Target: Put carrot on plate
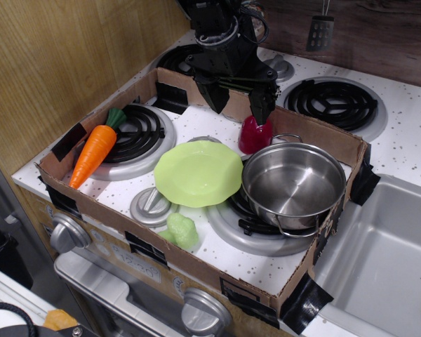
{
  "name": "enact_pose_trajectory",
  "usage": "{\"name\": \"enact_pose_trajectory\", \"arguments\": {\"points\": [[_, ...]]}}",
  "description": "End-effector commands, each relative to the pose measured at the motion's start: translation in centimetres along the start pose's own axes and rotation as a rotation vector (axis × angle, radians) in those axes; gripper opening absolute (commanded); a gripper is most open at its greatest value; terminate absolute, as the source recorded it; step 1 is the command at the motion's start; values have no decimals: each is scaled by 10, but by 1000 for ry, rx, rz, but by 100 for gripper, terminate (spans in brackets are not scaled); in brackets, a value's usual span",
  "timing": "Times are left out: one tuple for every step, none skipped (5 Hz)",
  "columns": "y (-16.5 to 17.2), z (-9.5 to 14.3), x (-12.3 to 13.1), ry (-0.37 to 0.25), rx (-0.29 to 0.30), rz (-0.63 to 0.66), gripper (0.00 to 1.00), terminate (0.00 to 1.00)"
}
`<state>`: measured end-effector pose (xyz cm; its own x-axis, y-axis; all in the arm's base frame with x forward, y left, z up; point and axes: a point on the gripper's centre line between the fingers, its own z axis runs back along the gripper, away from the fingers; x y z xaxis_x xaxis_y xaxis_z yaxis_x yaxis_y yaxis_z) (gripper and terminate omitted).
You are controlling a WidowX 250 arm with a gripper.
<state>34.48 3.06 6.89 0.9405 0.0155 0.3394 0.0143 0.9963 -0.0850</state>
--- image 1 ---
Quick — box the left grey oven knob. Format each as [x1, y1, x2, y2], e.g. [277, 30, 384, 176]
[50, 213, 91, 253]

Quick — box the grey back stove knob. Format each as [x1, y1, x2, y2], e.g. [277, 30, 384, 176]
[264, 55, 295, 84]

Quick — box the dark red toy pepper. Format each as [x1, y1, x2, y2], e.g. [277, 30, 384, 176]
[238, 116, 273, 154]

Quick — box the black cable bottom left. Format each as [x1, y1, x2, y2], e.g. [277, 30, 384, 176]
[0, 301, 39, 337]

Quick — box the stainless steel pot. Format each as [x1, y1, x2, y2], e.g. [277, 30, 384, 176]
[241, 133, 347, 238]

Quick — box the grey stove knob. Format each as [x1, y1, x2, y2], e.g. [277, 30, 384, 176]
[264, 55, 295, 84]
[130, 187, 178, 228]

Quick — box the front left stove burner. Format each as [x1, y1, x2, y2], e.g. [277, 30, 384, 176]
[91, 103, 176, 181]

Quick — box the grey oven knob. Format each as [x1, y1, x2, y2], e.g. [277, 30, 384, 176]
[50, 213, 91, 253]
[181, 287, 232, 336]

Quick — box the hanging metal spatula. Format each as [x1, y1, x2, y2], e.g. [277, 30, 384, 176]
[306, 0, 335, 52]

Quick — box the light green plastic plate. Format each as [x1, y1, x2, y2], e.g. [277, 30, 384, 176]
[154, 140, 243, 208]

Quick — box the orange object bottom left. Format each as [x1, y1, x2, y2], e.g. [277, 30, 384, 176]
[43, 309, 78, 331]

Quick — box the front right stove burner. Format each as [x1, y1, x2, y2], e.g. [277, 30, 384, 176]
[206, 191, 316, 257]

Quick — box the orange toy carrot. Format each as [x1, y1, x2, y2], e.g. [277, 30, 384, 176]
[69, 108, 126, 189]

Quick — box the green toy broccoli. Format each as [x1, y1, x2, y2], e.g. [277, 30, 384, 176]
[159, 213, 199, 249]

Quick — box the grey centre stove knob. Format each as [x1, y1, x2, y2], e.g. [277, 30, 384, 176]
[130, 187, 178, 228]

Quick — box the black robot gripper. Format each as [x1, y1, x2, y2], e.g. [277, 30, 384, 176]
[187, 30, 281, 126]

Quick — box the grey sink basin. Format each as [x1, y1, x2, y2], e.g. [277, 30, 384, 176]
[314, 176, 421, 336]

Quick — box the right grey oven knob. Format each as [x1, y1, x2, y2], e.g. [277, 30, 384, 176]
[181, 287, 232, 336]

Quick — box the back right stove burner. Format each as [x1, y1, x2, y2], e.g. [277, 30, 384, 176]
[276, 77, 388, 142]

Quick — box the grey oven door handle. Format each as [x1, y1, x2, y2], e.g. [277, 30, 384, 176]
[54, 251, 187, 336]

